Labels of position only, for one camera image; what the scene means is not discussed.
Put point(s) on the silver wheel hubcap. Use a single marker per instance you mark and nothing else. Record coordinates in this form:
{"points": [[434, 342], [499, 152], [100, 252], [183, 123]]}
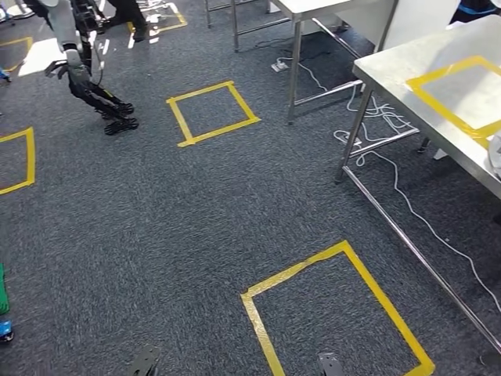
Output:
{"points": [[496, 155]]}

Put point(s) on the steel workbench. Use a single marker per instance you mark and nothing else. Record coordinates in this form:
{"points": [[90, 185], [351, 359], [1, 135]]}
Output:
{"points": [[395, 67]]}

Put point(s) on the small white power strip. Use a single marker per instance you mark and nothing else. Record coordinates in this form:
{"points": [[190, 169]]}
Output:
{"points": [[279, 66]]}

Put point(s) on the steel table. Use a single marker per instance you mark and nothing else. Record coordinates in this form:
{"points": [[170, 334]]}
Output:
{"points": [[295, 52]]}

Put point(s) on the person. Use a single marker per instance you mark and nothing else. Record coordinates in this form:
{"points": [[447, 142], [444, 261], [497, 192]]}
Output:
{"points": [[475, 9], [129, 13]]}

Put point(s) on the grey black humanoid robot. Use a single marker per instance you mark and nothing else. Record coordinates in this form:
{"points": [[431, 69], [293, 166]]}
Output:
{"points": [[84, 85]]}

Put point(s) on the white partition panel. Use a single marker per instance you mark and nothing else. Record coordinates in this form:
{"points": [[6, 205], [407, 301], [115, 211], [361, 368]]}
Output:
{"points": [[415, 20]]}

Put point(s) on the yellow floor tape square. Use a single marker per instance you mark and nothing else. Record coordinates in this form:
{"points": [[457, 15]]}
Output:
{"points": [[30, 161], [23, 40]]}

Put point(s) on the green plastic crate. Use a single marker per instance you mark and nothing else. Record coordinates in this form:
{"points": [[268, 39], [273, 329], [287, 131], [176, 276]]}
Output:
{"points": [[3, 290]]}

